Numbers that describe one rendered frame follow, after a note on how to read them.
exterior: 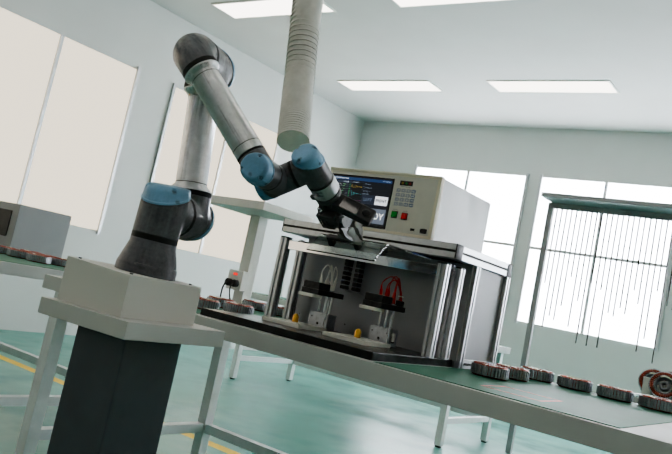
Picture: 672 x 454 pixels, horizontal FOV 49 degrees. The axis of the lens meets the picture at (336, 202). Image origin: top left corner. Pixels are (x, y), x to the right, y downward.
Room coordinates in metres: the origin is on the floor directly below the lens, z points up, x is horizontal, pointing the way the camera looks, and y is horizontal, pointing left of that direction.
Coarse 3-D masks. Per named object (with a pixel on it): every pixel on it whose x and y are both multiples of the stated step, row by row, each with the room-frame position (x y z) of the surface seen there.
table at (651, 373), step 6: (642, 372) 3.05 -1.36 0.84; (648, 372) 3.03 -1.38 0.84; (654, 372) 3.02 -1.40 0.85; (660, 372) 2.87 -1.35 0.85; (666, 372) 2.87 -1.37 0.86; (642, 378) 3.03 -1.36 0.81; (654, 378) 2.87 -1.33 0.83; (660, 378) 2.87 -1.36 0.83; (666, 378) 2.87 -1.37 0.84; (648, 384) 2.88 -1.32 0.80; (654, 384) 2.87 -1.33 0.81; (660, 384) 2.86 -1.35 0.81; (666, 384) 2.86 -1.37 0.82; (654, 390) 2.86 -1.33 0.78; (660, 390) 2.86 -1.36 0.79; (666, 390) 2.85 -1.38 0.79; (636, 396) 2.82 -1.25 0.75; (660, 396) 2.83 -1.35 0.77; (666, 396) 2.82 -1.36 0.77; (636, 402) 2.80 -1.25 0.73
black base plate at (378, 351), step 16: (224, 320) 2.27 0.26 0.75; (240, 320) 2.23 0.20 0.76; (256, 320) 2.26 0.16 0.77; (288, 336) 2.12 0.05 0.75; (304, 336) 2.09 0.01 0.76; (320, 336) 2.14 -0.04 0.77; (352, 352) 1.99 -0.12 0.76; (368, 352) 1.96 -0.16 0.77; (384, 352) 2.03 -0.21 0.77; (400, 352) 2.17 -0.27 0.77; (416, 352) 2.33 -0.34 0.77
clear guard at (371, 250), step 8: (320, 240) 2.22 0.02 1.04; (312, 248) 2.19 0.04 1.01; (320, 248) 2.18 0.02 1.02; (328, 248) 2.17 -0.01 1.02; (336, 248) 2.16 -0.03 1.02; (344, 248) 2.15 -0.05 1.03; (352, 248) 2.13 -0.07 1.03; (368, 248) 2.11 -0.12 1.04; (376, 248) 2.10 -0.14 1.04; (384, 248) 2.09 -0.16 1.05; (392, 248) 2.18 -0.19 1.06; (400, 248) 2.16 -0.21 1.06; (352, 256) 2.10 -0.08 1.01; (360, 256) 2.09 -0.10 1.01; (368, 256) 2.08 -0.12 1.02; (376, 256) 2.07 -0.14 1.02; (416, 256) 2.31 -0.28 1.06; (424, 256) 2.28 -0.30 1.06
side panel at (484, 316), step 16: (480, 272) 2.38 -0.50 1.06; (480, 288) 2.40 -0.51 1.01; (496, 288) 2.50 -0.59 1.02; (480, 304) 2.41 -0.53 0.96; (496, 304) 2.52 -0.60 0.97; (464, 320) 2.33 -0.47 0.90; (480, 320) 2.43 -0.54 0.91; (496, 320) 2.54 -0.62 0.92; (464, 336) 2.33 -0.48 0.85; (480, 336) 2.45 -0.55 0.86; (496, 336) 2.53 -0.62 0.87; (464, 352) 2.34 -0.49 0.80; (480, 352) 2.47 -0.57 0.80; (496, 352) 2.54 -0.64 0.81; (464, 368) 2.36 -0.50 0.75
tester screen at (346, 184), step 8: (336, 176) 2.53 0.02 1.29; (344, 176) 2.51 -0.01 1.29; (344, 184) 2.50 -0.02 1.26; (352, 184) 2.48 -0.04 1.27; (360, 184) 2.46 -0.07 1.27; (368, 184) 2.44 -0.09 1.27; (376, 184) 2.42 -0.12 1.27; (384, 184) 2.41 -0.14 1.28; (344, 192) 2.50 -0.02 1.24; (352, 192) 2.48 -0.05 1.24; (360, 192) 2.46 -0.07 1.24; (368, 192) 2.44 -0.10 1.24; (376, 192) 2.42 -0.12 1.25; (384, 192) 2.40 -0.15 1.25; (360, 200) 2.45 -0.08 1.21; (376, 208) 2.41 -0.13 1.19; (384, 208) 2.40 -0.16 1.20; (376, 224) 2.41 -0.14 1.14
